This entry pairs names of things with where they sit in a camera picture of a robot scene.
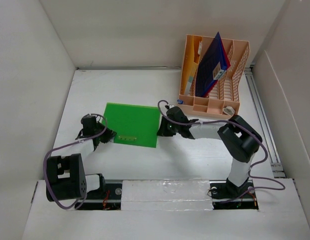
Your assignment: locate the green folder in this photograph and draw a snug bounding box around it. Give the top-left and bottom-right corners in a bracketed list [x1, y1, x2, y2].
[103, 102, 160, 148]

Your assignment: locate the clear blue-capped spray bottle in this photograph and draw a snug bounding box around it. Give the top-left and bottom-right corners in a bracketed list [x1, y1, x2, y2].
[177, 99, 185, 105]

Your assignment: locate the blue folder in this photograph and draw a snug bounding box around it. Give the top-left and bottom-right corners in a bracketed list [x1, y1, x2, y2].
[195, 32, 230, 98]

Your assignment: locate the orange folder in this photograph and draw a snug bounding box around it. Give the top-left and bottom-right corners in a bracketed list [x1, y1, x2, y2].
[180, 35, 203, 95]

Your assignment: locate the red folder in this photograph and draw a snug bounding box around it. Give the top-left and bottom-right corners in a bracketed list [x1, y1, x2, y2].
[206, 32, 231, 95]

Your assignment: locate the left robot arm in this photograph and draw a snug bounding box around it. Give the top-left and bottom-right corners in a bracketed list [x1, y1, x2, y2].
[43, 113, 117, 205]

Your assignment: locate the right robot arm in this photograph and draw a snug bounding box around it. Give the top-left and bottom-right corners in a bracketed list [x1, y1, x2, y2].
[157, 104, 263, 199]

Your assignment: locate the peach plastic desk organizer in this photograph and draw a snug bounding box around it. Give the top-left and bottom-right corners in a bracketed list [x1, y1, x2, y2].
[177, 34, 250, 120]

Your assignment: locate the metal base rail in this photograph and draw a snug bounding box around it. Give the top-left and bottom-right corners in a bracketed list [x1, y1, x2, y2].
[76, 179, 259, 212]

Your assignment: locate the aluminium side rail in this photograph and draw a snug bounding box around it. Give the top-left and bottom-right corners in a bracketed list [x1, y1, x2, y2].
[244, 67, 286, 179]

